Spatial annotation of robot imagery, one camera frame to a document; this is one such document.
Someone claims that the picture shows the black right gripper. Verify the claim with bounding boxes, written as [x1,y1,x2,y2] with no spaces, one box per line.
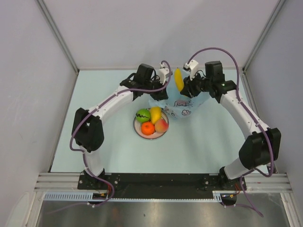
[180,70,212,98]

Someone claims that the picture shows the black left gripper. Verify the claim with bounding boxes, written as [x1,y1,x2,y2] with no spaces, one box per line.
[143,77,168,102]

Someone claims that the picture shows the yellow fake banana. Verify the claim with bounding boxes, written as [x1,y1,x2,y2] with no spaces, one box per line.
[174,68,185,92]

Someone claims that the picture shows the light blue cartoon plastic bag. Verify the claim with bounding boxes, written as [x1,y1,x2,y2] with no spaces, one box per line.
[149,76,210,119]

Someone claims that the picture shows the green fake watermelon ball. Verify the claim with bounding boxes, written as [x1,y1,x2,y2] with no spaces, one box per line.
[135,109,151,123]

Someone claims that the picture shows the pink fake peach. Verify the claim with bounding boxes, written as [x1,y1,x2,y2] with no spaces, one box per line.
[154,119,169,133]

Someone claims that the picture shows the orange fake fruit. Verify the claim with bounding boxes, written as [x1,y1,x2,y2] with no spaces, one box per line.
[141,122,155,136]

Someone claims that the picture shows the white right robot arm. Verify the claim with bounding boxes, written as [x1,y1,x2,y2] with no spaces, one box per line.
[180,60,281,190]

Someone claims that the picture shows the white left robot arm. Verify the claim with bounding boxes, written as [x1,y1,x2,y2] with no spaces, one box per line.
[70,60,172,189]

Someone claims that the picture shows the round white printed plate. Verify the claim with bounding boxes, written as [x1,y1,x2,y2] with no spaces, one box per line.
[133,107,169,140]

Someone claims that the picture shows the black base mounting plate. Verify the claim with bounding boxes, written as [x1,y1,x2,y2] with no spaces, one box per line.
[78,172,247,199]

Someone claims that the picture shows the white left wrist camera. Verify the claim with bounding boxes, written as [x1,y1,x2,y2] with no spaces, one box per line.
[157,64,172,85]

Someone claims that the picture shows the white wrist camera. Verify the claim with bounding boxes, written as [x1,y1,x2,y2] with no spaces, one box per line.
[183,60,199,80]
[157,64,172,85]

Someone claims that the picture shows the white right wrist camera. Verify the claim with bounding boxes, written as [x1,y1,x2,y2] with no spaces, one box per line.
[183,60,199,80]

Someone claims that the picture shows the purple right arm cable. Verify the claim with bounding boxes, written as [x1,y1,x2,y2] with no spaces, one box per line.
[186,47,276,218]

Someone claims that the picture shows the aluminium frame rail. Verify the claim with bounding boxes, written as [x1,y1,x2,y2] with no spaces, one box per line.
[35,173,292,192]

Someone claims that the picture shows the light blue cable duct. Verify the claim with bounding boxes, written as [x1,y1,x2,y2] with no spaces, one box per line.
[44,192,222,202]

